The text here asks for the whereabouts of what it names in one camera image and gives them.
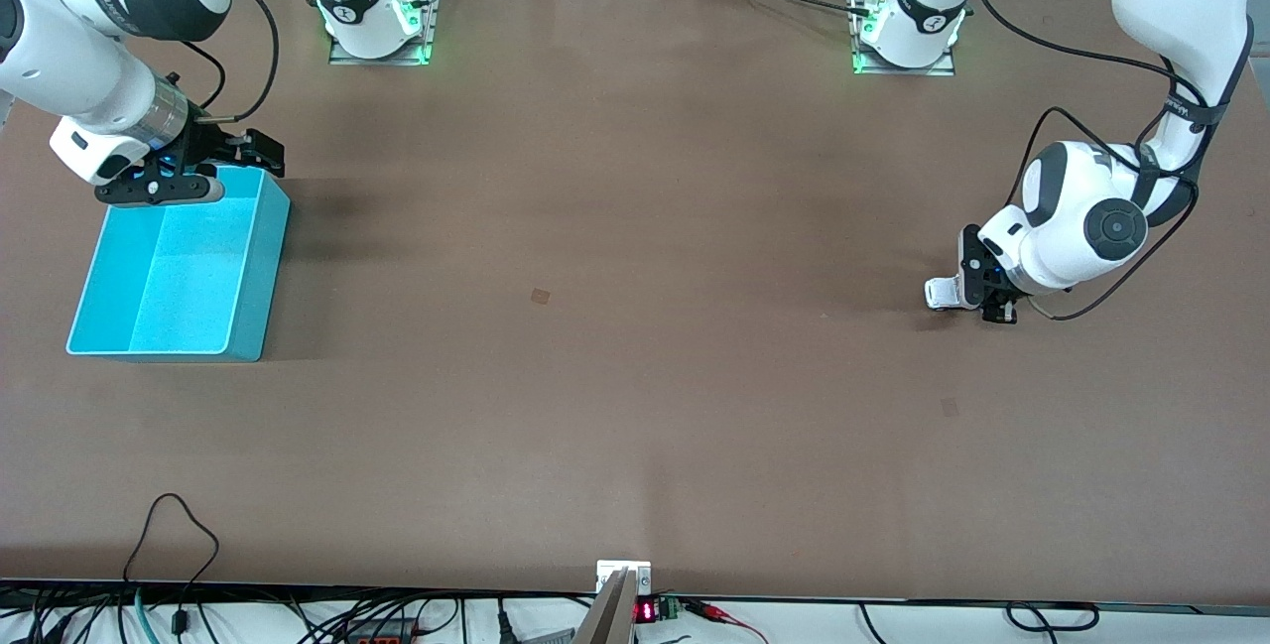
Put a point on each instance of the white jeep toy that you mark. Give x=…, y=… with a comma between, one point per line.
x=943, y=293

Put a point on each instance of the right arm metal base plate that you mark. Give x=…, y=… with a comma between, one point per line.
x=429, y=9

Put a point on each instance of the red clip leads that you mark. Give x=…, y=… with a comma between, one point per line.
x=719, y=612

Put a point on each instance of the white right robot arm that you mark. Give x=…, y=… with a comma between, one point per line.
x=89, y=59

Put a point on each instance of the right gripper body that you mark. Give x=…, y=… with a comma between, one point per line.
x=209, y=142

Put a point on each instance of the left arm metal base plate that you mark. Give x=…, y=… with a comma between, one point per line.
x=903, y=70

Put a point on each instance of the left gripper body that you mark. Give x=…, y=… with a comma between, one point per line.
x=995, y=302

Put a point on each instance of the turquoise plastic bin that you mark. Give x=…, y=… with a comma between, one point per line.
x=179, y=277

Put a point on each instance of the small white mounting bracket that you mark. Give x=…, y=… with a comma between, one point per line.
x=623, y=567

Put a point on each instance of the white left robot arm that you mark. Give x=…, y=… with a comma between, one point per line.
x=1081, y=217

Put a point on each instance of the grey metal bar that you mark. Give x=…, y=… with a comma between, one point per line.
x=610, y=614

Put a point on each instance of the red digit display module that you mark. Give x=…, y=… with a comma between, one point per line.
x=647, y=611

